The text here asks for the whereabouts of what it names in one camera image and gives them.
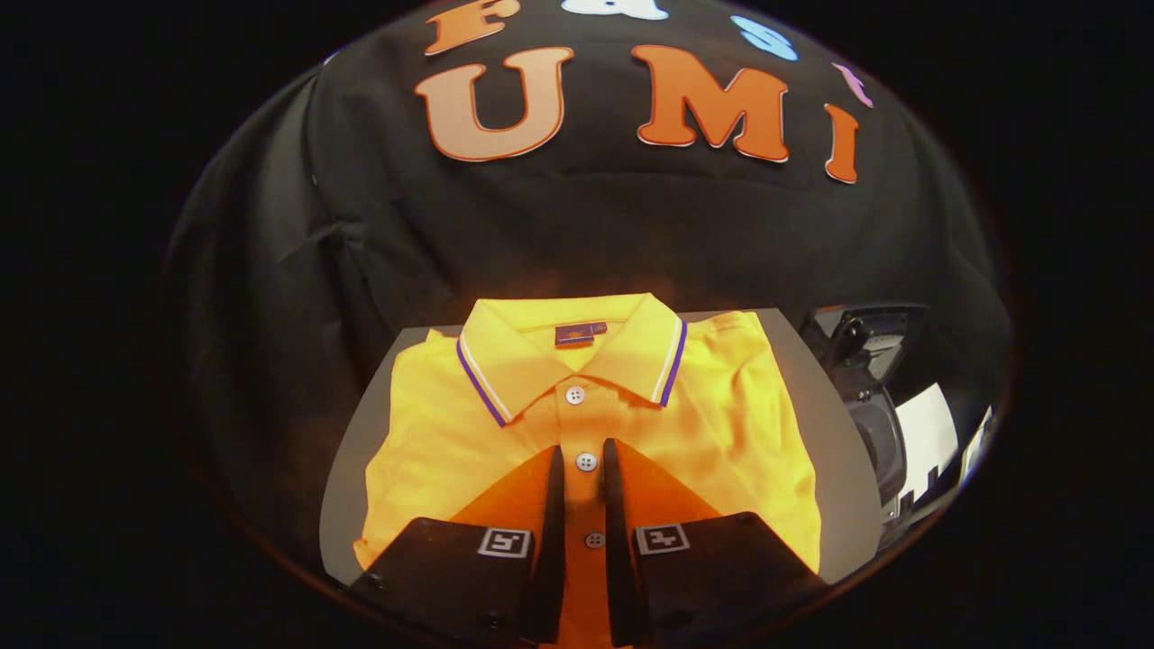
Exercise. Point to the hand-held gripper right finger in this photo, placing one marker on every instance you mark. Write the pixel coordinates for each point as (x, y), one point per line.
(712, 577)

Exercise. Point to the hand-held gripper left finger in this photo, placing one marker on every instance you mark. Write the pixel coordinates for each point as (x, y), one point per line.
(451, 577)

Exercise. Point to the yellow polo shirt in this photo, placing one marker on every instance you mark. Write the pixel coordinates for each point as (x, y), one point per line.
(451, 442)

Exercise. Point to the dark washing machine lid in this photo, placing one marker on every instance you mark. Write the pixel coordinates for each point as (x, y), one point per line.
(856, 347)

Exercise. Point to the grey side table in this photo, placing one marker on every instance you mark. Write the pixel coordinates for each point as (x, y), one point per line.
(843, 487)

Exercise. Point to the white board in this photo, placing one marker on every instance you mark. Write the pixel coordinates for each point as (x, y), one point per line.
(929, 437)

